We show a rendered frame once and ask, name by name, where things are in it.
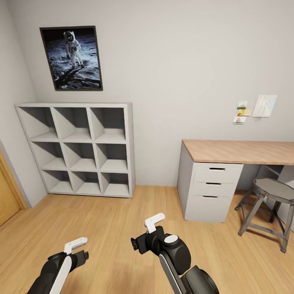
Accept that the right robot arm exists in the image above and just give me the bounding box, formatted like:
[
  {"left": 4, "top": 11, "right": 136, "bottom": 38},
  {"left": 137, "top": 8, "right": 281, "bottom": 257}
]
[{"left": 131, "top": 213, "right": 220, "bottom": 294}]

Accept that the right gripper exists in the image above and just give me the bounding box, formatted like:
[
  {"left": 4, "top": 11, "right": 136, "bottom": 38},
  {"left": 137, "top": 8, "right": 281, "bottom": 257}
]
[{"left": 131, "top": 226, "right": 164, "bottom": 254}]

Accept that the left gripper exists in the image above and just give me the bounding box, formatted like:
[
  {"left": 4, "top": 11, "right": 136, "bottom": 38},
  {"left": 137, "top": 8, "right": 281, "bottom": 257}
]
[{"left": 69, "top": 250, "right": 89, "bottom": 272}]

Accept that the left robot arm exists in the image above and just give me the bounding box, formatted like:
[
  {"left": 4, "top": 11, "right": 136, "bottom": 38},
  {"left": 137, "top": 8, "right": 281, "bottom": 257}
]
[{"left": 27, "top": 237, "right": 89, "bottom": 294}]

